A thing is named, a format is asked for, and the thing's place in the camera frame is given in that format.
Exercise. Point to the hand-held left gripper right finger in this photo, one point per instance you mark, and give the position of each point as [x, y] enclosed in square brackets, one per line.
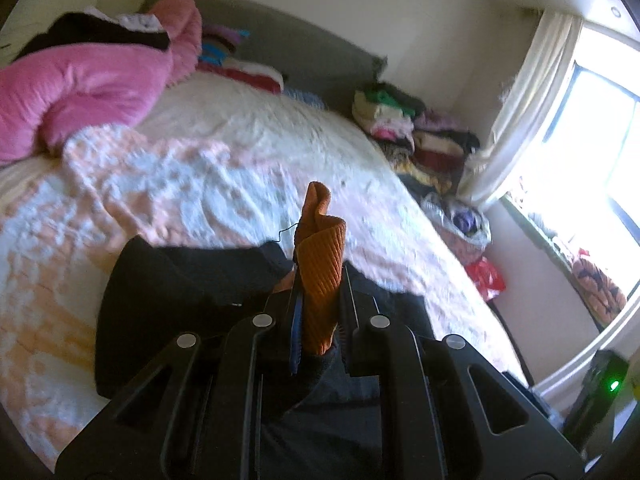
[361, 347]

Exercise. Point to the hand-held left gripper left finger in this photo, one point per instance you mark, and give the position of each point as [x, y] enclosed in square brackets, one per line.
[296, 332]

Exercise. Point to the orange ribbed knit garment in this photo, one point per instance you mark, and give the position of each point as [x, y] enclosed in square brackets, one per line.
[320, 280]

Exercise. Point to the black garment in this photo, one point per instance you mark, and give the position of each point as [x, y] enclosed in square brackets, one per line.
[175, 300]

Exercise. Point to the clear plastic bag of clothes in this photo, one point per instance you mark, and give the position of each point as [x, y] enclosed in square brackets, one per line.
[460, 220]

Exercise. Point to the stack of folded clothes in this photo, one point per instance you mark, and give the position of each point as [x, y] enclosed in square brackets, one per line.
[430, 140]

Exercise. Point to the pile of colourful clothes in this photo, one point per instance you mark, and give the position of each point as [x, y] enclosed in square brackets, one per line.
[240, 67]

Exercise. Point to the patterned cushion on sill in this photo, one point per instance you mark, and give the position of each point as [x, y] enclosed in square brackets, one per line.
[597, 285]

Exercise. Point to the red plastic bag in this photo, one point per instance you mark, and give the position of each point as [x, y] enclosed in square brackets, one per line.
[486, 277]

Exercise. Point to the peach and white fluffy blanket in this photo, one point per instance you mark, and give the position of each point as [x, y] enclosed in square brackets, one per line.
[150, 190]

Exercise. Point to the cream bed sheet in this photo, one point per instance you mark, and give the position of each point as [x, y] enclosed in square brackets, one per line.
[260, 120]

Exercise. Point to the window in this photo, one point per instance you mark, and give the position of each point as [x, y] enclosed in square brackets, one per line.
[600, 160]

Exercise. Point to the blue patterned cloth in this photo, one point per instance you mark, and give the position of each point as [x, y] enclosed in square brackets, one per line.
[302, 97]

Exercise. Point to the grey headboard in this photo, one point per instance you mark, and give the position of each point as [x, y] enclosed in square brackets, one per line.
[300, 55]

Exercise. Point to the cream curtain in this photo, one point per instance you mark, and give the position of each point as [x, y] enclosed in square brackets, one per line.
[530, 110]

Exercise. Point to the pink quilt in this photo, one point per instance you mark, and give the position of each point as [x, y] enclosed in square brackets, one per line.
[90, 85]

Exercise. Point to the black cloth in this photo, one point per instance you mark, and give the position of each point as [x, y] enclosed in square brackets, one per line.
[85, 30]

